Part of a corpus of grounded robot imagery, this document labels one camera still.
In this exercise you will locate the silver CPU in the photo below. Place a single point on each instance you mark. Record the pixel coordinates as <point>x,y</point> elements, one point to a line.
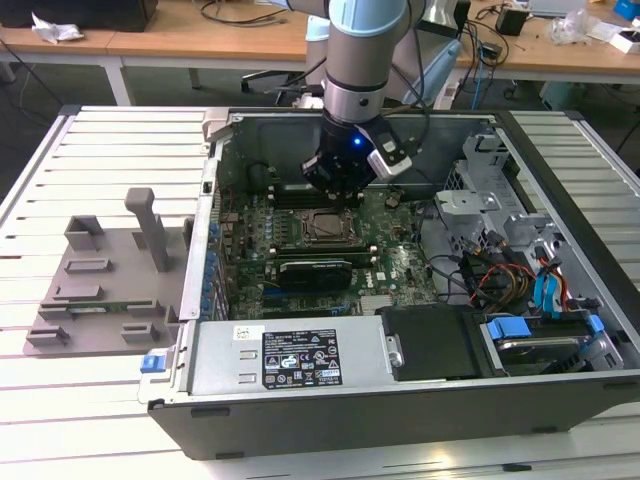
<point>330,226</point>

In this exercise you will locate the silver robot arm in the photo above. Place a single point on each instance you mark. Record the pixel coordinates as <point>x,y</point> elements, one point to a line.
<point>355,65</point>

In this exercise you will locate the CPU socket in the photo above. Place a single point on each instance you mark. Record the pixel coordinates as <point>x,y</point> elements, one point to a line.
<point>330,243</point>

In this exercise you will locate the round coin battery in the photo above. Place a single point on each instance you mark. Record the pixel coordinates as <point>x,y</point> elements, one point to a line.
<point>393,199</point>

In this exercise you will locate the office chair base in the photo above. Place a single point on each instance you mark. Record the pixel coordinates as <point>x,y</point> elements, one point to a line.
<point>289,89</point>

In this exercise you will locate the green motherboard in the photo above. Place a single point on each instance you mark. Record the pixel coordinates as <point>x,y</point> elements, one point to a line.
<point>400,260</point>

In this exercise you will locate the black graphics card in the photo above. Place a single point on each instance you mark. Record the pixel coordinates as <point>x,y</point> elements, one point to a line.
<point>312,274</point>

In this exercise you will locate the silver metal drive cage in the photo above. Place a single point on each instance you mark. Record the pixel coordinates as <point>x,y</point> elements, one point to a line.
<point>467,202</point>

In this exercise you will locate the silver chipset heatsink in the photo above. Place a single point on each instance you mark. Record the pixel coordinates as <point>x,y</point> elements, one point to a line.
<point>377,305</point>

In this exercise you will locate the black power adapter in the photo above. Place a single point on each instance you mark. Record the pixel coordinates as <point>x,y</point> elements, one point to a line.
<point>510,22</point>

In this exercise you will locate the wooden desk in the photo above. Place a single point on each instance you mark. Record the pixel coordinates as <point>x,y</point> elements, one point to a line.
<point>165,35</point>

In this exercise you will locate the silver power supply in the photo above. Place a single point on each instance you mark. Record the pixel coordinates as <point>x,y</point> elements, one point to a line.
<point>225,355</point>

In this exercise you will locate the hard disk in blue carrier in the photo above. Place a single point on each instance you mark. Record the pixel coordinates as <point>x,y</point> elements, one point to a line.
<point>507,329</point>

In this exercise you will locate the grey parts rack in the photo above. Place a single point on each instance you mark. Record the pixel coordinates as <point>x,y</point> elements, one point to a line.
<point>120,260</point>

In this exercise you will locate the grey flat device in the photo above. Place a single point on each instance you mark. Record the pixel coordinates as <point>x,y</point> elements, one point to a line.
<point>555,6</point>

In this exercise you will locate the clear plastic bags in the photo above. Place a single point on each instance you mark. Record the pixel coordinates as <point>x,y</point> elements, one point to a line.
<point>575,27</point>

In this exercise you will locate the black open PC case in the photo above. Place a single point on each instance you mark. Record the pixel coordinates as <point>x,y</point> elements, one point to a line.
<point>350,425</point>

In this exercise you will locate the blue case latch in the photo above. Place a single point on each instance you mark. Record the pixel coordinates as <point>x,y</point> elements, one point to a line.
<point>152,363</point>

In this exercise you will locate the green RAM stick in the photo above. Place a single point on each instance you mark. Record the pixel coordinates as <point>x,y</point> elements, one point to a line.
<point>90,312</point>

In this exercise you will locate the white open box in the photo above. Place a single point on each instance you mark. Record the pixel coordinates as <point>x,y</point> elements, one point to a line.
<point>622,42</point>

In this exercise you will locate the large black box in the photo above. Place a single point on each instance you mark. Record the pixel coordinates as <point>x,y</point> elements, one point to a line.
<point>75,12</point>

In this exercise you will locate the white crumpled paper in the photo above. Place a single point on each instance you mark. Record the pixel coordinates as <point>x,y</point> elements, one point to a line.
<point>55,31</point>

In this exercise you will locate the blue box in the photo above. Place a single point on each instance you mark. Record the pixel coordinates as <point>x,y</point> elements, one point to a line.
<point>627,7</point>

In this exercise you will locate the white camera box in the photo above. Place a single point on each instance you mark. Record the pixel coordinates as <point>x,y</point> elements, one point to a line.
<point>392,167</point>

